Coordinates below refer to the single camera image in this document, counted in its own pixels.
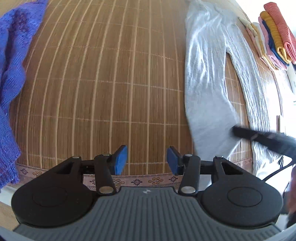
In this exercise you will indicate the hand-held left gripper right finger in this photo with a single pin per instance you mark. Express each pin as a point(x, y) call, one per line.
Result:
point(173, 160)

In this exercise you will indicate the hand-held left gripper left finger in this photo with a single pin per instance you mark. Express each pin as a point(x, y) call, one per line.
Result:
point(121, 160)

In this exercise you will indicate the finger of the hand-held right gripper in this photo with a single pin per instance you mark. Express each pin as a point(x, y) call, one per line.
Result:
point(249, 134)

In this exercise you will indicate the light grey pants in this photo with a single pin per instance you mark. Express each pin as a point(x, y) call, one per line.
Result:
point(203, 81)

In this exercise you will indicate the stack of folded clothes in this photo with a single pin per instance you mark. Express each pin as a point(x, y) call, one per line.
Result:
point(275, 34)

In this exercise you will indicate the bamboo bed mat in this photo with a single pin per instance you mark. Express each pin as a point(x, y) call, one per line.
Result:
point(104, 81)

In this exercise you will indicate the purple knitted sweater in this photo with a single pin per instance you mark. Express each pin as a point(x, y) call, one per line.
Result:
point(11, 69)

